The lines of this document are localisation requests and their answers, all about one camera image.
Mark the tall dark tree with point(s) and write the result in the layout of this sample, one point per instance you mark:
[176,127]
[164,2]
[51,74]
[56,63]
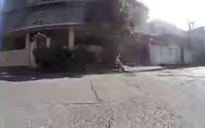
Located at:
[112,33]

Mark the dark hedge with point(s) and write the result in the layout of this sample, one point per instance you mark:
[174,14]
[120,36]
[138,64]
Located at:
[63,57]

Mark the pale concrete sidewalk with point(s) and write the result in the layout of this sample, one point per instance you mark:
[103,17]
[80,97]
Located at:
[143,68]

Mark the grey concrete road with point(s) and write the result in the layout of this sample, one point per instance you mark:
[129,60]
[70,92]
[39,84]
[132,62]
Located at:
[40,96]

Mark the large grey multi-storey building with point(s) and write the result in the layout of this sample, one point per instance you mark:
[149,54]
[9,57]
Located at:
[53,13]

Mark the grey gate structure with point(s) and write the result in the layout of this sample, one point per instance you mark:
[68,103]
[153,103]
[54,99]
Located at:
[198,43]

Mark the low building with white wall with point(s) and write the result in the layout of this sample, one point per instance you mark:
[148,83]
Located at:
[163,53]

